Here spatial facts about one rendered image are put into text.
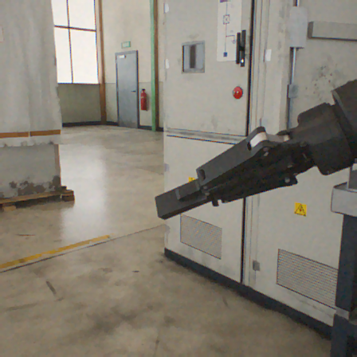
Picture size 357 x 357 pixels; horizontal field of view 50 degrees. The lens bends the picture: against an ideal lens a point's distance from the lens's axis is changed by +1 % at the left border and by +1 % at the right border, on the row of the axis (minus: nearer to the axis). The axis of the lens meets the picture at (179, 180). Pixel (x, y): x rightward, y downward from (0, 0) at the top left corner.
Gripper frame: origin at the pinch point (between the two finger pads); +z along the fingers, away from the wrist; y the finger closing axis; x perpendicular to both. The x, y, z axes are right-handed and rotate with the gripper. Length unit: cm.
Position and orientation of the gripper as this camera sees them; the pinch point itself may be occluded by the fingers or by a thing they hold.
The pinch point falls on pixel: (182, 198)
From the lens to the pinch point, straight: 48.7
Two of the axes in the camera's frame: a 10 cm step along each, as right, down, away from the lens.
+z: -8.5, 3.8, 3.6
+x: -1.9, -8.7, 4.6
